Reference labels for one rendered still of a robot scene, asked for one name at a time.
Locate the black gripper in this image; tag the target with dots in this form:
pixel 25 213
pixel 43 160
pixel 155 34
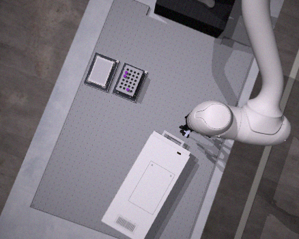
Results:
pixel 185 129

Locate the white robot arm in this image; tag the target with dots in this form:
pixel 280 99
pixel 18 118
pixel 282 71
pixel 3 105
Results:
pixel 260 121

